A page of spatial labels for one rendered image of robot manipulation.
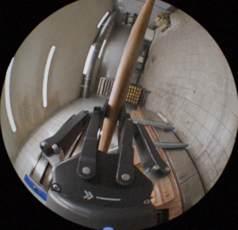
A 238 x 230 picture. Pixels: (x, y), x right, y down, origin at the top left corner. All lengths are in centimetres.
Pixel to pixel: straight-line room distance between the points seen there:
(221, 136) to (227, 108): 33
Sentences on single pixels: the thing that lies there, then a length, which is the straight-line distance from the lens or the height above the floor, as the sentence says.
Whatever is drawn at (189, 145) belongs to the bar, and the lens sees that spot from 136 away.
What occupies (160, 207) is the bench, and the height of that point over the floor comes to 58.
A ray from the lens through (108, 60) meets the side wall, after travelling 531.
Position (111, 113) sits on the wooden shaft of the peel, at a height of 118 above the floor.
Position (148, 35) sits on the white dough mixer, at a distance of 514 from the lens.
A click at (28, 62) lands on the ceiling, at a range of 153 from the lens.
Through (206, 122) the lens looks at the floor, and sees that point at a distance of 126.
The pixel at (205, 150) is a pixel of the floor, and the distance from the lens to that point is 124.
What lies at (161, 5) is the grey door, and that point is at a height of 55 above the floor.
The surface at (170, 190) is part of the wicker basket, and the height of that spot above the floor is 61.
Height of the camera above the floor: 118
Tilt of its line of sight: 6 degrees down
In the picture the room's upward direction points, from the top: 76 degrees counter-clockwise
